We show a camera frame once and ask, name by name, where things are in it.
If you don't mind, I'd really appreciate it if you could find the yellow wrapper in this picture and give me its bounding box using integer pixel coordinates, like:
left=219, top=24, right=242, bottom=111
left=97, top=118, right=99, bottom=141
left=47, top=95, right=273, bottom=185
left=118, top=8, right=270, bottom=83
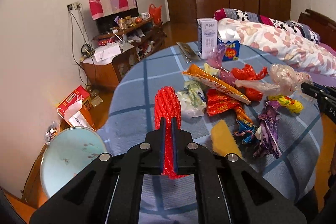
left=268, top=95, right=304, bottom=113

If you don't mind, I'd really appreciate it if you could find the clear plastic bag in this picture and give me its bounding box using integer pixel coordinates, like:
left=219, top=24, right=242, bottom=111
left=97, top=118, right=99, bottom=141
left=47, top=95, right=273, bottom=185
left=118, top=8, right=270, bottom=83
left=235, top=64, right=313, bottom=96

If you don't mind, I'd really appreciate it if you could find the yellow sponge piece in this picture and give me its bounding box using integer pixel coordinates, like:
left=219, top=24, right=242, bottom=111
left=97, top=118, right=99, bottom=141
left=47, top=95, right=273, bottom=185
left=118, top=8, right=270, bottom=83
left=211, top=120, right=242, bottom=157

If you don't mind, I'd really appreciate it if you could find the red foam fruit net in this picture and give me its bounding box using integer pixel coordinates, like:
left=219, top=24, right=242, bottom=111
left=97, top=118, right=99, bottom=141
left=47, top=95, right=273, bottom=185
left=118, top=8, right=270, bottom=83
left=154, top=86, right=184, bottom=180

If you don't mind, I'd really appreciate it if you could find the white green wrapper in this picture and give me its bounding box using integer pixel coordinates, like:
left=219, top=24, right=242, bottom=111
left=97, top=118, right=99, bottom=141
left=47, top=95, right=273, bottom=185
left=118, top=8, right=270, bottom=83
left=176, top=80, right=207, bottom=119

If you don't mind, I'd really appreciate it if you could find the red orange snack wrapper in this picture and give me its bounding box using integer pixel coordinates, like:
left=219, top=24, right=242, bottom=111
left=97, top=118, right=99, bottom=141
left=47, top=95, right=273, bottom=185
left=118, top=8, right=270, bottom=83
left=206, top=89, right=243, bottom=117

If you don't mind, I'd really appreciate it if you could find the blue orange snack wrapper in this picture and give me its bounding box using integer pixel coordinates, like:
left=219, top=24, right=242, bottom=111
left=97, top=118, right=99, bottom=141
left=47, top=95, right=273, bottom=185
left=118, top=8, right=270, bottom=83
left=234, top=106, right=257, bottom=144

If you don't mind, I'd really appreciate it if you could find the purple wrapper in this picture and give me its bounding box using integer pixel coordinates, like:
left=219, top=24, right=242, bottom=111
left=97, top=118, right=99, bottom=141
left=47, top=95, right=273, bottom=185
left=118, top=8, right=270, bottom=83
left=253, top=101, right=282, bottom=159

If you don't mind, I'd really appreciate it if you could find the red plastic bag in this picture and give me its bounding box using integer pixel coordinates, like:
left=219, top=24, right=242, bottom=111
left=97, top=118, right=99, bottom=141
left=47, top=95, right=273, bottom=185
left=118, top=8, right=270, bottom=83
left=231, top=64, right=268, bottom=102

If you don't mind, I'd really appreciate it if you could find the orange long snack wrapper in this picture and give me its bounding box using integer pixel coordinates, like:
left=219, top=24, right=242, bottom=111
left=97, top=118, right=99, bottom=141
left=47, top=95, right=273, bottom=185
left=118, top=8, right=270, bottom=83
left=182, top=64, right=251, bottom=105

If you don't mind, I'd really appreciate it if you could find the pink translucent plastic bag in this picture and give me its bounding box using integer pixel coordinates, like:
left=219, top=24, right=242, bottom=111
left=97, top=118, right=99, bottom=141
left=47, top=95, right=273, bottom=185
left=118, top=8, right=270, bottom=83
left=206, top=43, right=236, bottom=86

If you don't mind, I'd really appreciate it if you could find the light blue trash bin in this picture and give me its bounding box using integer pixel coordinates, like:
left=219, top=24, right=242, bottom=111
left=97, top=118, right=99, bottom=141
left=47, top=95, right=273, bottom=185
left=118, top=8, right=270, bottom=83
left=40, top=127, right=107, bottom=198

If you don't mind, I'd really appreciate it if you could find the pink heart patterned quilt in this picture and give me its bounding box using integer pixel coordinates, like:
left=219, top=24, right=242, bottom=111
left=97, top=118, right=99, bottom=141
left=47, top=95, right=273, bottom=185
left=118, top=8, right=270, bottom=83
left=218, top=18, right=335, bottom=78

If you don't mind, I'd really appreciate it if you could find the wooden bed headboard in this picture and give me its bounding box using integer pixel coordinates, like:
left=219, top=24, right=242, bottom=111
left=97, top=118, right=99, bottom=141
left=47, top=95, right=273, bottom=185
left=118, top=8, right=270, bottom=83
left=298, top=9, right=336, bottom=50

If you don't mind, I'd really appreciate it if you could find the blue plaid tablecloth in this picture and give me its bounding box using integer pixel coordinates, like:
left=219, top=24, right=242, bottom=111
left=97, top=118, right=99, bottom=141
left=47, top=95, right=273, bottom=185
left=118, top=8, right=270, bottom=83
left=98, top=46, right=323, bottom=223

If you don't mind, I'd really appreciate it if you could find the red cardboard box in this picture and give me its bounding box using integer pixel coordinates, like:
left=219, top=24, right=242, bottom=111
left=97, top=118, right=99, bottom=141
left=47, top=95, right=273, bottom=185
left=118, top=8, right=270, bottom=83
left=56, top=85, right=92, bottom=118

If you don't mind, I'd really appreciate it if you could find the blue yellow snack box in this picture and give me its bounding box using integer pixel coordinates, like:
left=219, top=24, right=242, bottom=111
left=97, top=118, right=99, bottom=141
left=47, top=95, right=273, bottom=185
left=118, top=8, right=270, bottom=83
left=217, top=38, right=240, bottom=61

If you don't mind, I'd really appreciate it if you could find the yellow bucket with bag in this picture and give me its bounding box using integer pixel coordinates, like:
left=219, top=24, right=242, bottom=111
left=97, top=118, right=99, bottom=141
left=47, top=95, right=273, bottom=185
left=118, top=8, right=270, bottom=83
left=44, top=121, right=60, bottom=145

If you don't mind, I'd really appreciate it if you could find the dark flat packet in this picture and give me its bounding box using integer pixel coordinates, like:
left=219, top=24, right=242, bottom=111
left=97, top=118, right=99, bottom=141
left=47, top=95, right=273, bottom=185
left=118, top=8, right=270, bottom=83
left=177, top=42, right=200, bottom=63

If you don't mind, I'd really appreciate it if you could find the white flat box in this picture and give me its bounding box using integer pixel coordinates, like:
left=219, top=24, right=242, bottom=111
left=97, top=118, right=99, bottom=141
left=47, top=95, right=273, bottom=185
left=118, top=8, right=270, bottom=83
left=94, top=43, right=121, bottom=62

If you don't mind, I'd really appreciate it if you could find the wooden tv cabinet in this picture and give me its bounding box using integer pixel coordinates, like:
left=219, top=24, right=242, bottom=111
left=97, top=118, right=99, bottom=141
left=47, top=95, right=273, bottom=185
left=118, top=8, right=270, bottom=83
left=81, top=19, right=166, bottom=90

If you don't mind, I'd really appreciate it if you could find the white milk carton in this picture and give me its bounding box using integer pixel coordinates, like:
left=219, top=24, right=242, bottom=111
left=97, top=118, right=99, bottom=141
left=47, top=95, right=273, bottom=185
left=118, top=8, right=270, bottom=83
left=197, top=18, right=218, bottom=59

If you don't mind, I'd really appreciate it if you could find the white mug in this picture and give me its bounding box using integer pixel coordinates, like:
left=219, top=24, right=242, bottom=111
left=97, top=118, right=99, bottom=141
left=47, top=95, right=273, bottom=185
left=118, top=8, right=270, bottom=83
left=141, top=12, right=151, bottom=20

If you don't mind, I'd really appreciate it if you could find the orange plastic bag on cabinet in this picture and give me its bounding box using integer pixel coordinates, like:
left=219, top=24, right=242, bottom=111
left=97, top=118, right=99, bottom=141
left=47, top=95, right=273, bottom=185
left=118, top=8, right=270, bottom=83
left=149, top=3, right=162, bottom=25

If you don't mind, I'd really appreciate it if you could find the red white cloth cover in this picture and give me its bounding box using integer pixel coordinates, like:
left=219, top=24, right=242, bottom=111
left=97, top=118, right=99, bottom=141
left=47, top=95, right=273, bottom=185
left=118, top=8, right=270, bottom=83
left=89, top=0, right=137, bottom=20

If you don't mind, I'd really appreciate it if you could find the wall power socket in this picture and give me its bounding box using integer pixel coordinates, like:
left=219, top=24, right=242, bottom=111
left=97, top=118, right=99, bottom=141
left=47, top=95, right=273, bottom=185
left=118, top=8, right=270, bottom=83
left=67, top=2, right=80, bottom=11

